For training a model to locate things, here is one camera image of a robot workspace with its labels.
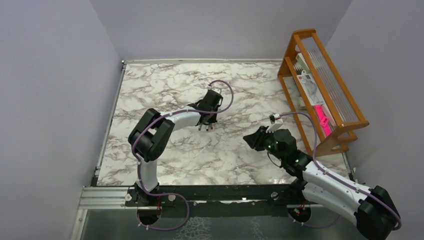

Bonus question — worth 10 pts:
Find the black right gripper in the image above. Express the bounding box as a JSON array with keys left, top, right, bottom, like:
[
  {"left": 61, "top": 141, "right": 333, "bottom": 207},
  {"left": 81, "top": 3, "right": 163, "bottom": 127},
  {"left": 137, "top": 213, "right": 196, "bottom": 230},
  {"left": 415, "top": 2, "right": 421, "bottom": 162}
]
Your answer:
[{"left": 243, "top": 125, "right": 286, "bottom": 162}]

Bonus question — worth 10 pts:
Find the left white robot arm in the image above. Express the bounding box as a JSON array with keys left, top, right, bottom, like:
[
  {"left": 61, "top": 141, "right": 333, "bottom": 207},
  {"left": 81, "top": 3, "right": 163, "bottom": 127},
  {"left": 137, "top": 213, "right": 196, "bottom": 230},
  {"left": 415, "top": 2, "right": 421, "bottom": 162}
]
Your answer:
[{"left": 128, "top": 90, "right": 223, "bottom": 206}]

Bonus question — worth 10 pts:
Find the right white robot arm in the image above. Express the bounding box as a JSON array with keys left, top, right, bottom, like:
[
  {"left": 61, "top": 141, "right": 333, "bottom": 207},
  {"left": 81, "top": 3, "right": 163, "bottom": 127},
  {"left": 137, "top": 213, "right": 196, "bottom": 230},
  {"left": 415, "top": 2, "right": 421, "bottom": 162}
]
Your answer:
[{"left": 243, "top": 126, "right": 401, "bottom": 240}]

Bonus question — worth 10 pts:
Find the white packaged item in rack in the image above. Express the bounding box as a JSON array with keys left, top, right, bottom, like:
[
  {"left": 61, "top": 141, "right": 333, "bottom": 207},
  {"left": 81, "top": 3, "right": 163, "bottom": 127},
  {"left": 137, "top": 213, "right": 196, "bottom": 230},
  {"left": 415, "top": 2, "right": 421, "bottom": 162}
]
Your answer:
[{"left": 294, "top": 53, "right": 325, "bottom": 106}]

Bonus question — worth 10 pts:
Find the orange wooden rack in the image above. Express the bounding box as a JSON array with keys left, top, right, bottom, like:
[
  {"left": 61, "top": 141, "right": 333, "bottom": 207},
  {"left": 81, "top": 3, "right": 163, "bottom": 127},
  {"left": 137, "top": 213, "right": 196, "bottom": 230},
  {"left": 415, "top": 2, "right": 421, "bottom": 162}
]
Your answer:
[{"left": 277, "top": 28, "right": 369, "bottom": 156}]

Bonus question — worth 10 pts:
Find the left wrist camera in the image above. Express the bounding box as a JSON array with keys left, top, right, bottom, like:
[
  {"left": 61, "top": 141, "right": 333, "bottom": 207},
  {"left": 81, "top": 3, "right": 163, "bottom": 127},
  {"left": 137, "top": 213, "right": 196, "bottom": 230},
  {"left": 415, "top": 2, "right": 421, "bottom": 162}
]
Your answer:
[{"left": 207, "top": 86, "right": 222, "bottom": 95}]

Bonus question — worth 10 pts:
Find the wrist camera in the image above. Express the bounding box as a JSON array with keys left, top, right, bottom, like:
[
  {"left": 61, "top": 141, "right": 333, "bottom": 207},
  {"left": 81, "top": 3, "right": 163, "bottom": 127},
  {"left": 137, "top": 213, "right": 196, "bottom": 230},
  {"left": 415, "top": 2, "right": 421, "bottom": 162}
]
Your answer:
[
  {"left": 207, "top": 86, "right": 222, "bottom": 95},
  {"left": 266, "top": 113, "right": 284, "bottom": 133}
]

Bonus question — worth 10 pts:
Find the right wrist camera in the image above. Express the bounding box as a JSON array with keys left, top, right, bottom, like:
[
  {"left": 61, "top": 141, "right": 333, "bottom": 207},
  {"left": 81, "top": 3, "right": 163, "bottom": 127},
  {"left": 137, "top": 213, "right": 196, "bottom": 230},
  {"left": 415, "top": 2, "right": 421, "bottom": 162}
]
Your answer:
[{"left": 266, "top": 113, "right": 284, "bottom": 133}]

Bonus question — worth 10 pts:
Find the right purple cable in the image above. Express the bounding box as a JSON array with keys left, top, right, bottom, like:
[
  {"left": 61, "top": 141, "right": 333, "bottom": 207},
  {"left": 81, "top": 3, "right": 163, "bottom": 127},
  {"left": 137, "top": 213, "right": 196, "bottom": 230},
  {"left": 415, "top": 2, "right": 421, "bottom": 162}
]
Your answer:
[{"left": 279, "top": 111, "right": 403, "bottom": 231}]

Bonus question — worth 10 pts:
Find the purple cable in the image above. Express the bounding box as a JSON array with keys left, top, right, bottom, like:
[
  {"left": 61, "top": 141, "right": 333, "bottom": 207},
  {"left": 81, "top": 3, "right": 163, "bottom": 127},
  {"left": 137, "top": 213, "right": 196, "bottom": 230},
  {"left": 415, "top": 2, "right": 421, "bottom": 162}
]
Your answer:
[
  {"left": 131, "top": 79, "right": 235, "bottom": 232},
  {"left": 279, "top": 111, "right": 403, "bottom": 231}
]

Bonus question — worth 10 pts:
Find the black mounting rail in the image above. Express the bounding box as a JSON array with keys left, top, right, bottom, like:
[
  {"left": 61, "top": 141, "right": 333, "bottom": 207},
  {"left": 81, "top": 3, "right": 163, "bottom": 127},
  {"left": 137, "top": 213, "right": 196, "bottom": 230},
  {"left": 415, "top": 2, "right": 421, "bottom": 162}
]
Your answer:
[{"left": 124, "top": 182, "right": 313, "bottom": 222}]

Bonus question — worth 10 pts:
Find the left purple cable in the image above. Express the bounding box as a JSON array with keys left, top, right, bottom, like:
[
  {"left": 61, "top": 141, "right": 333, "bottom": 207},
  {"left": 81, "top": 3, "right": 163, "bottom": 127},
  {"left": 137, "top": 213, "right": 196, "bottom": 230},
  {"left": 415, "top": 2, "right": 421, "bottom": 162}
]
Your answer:
[{"left": 131, "top": 79, "right": 235, "bottom": 232}]

